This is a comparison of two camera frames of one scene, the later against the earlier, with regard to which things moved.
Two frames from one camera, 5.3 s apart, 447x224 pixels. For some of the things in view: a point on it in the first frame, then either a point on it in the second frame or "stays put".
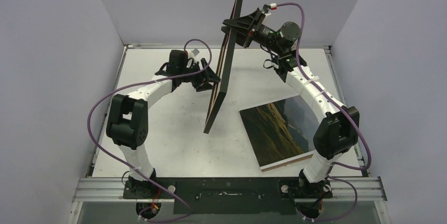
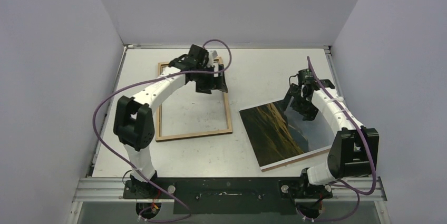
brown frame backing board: (288, 161) stays put
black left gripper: (207, 74) stays put
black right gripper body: (251, 27) to (304, 106)
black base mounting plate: (229, 195) stays put
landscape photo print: (280, 130) stays put
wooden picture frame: (226, 57) to (228, 130)
